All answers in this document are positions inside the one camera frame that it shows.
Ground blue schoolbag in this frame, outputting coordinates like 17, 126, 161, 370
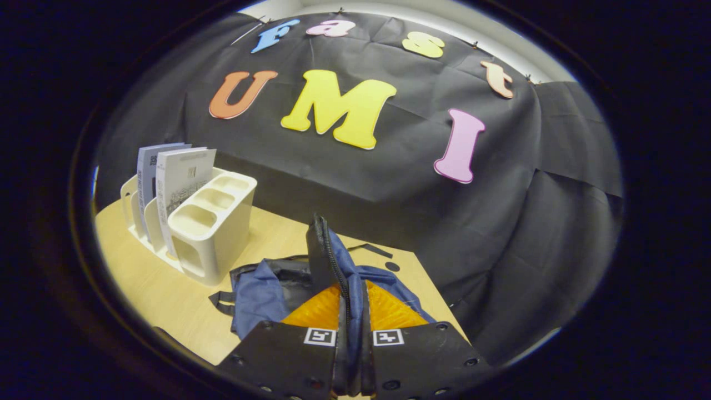
210, 214, 437, 400

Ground grey book with portrait cover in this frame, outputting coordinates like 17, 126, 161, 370
137, 143, 192, 239

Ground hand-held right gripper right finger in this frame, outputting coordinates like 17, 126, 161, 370
358, 281, 492, 400

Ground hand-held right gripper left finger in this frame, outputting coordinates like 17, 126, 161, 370
217, 283, 349, 400

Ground white book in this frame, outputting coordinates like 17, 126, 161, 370
156, 147, 217, 259

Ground thin white rod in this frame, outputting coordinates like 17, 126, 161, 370
232, 21, 267, 45

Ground white plastic bookshelf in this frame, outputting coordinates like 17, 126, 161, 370
121, 167, 258, 287

